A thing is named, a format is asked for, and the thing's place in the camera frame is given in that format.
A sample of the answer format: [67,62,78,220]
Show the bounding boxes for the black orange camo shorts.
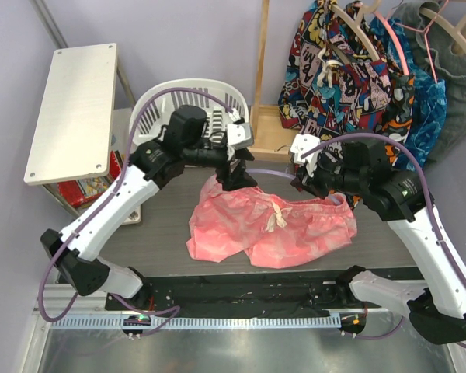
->
[343,2,416,213]

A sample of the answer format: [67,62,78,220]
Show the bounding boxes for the pink plastic hanger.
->
[374,11,410,75]

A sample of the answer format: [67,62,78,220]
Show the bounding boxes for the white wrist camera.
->
[225,109,254,159]
[290,134,321,176]

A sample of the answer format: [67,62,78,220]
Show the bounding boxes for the beige wooden hanger far right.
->
[419,1,466,58]

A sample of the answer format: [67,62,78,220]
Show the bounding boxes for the thin pink wire hanger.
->
[392,1,447,83]

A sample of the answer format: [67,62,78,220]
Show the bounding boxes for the slotted white cable duct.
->
[52,313,341,330]

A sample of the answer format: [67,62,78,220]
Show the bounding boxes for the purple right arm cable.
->
[301,132,466,354]

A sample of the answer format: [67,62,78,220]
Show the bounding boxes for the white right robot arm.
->
[290,132,466,346]

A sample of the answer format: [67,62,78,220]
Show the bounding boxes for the beige wooden hanger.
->
[329,0,381,61]
[419,1,466,58]

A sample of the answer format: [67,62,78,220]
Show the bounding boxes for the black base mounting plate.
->
[104,270,412,318]

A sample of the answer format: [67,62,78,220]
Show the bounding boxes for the pink patterned shorts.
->
[186,176,357,269]

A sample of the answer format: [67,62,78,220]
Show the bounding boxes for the white side shelf table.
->
[23,43,131,217]

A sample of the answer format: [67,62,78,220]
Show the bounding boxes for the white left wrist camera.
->
[225,109,254,159]

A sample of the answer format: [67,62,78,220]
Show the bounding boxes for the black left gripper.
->
[183,141,257,190]

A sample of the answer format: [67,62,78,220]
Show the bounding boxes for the wooden clothes rack stand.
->
[245,0,301,163]

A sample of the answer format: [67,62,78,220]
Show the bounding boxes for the blue patterned shorts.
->
[388,19,447,166]

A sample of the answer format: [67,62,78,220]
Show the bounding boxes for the comic print shorts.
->
[277,0,393,156]

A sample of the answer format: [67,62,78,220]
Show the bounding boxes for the lilac plastic hanger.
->
[247,168,340,205]

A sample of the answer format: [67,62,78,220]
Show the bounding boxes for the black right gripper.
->
[293,152,367,200]

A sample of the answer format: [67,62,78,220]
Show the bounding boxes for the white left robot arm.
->
[40,105,257,310]

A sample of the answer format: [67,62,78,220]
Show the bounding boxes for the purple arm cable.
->
[37,87,238,338]
[301,132,466,354]

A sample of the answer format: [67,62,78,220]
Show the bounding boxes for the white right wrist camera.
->
[290,134,321,176]

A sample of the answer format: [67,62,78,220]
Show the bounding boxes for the grey green shorts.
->
[390,2,466,166]

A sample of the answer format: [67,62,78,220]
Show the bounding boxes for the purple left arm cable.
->
[37,87,238,338]

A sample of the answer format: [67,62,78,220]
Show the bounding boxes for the red book stack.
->
[57,151,123,208]

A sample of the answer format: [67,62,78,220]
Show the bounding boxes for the white plastic laundry basket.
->
[129,78,249,146]

